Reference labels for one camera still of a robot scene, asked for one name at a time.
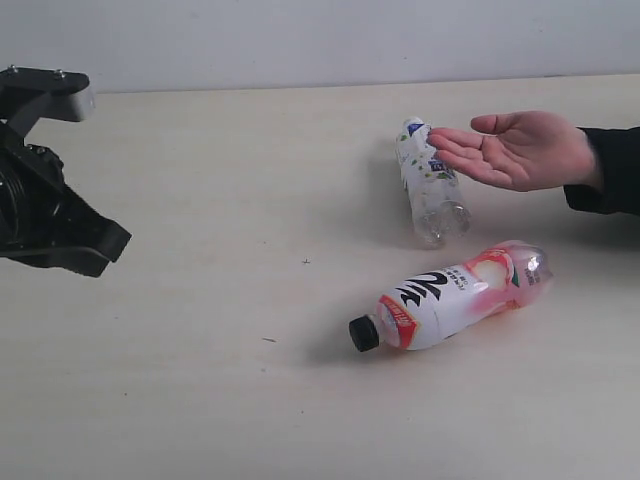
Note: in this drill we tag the person's open hand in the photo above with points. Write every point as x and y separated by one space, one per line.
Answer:
521 151

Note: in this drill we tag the black sleeved forearm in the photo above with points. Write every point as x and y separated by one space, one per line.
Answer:
617 154

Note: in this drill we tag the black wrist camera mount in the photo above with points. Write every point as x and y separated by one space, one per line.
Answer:
29 94

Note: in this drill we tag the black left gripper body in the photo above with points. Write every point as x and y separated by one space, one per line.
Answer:
34 196

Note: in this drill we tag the clear bottle blue white label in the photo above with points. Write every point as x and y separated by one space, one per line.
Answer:
437 207

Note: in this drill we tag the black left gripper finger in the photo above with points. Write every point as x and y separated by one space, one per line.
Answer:
88 229
82 261

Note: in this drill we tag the pink peach drink bottle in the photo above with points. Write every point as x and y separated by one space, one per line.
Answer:
426 309

